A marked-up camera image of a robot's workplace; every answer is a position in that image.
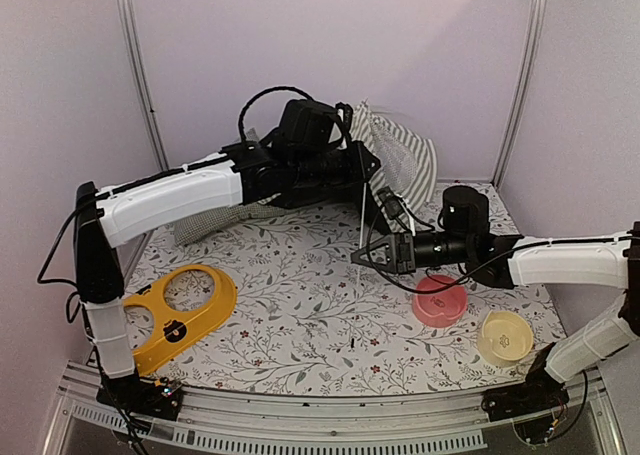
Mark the pink pet bowl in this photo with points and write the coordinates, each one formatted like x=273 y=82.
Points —
x=442 y=309

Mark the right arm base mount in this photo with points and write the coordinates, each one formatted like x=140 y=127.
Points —
x=539 y=391

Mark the front aluminium rail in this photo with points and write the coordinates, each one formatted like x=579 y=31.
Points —
x=224 y=422

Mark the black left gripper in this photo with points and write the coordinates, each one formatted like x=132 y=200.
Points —
x=362 y=168

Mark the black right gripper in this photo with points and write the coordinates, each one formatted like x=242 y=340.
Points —
x=391 y=247

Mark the right aluminium corner post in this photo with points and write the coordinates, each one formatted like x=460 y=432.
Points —
x=531 y=46

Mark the cream pet bowl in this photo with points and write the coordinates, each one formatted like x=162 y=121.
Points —
x=504 y=339

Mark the aluminium corner post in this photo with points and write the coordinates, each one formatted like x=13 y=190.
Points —
x=142 y=88
x=531 y=46

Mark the green checkered cushion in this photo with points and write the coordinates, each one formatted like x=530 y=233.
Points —
x=197 y=227

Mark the left aluminium corner post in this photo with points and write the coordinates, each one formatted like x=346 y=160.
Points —
x=142 y=88

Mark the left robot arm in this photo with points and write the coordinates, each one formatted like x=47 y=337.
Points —
x=104 y=220

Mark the green striped pet tent fabric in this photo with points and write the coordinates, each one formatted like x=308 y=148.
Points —
x=408 y=165

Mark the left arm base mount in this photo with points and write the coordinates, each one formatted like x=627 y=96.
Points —
x=131 y=394

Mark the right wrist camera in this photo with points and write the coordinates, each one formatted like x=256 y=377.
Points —
x=395 y=212

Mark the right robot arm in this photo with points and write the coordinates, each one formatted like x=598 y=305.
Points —
x=605 y=268

